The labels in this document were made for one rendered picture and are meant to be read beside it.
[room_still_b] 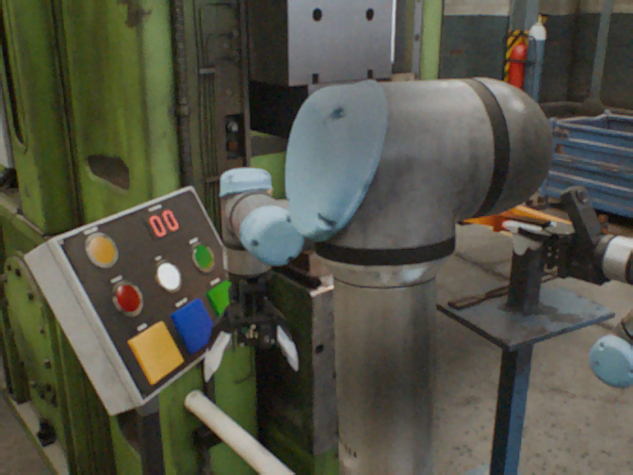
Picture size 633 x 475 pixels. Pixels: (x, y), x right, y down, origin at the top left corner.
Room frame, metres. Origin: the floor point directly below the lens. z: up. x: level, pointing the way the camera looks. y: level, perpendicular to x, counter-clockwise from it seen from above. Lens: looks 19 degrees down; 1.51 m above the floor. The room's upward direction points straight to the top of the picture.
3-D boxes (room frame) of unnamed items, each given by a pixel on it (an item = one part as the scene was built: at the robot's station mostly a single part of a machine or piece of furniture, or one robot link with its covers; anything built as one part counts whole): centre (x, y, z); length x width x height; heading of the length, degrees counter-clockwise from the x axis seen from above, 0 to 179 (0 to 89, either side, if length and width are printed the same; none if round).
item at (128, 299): (0.92, 0.29, 1.09); 0.05 x 0.03 x 0.04; 129
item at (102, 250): (0.94, 0.33, 1.16); 0.05 x 0.03 x 0.04; 129
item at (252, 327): (0.93, 0.10, 1.08); 0.09 x 0.08 x 0.12; 13
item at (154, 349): (0.90, 0.25, 1.01); 0.07 x 0.05 x 0.07; 154
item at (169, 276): (1.01, 0.25, 1.09); 0.05 x 0.03 x 0.04; 129
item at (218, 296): (1.08, 0.17, 1.01); 0.07 x 0.05 x 0.07; 154
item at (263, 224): (0.85, 0.05, 1.23); 0.11 x 0.11 x 0.08; 21
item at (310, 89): (1.63, 0.07, 1.32); 0.42 x 0.20 x 0.10; 39
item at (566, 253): (1.08, -0.46, 1.11); 0.12 x 0.08 x 0.09; 39
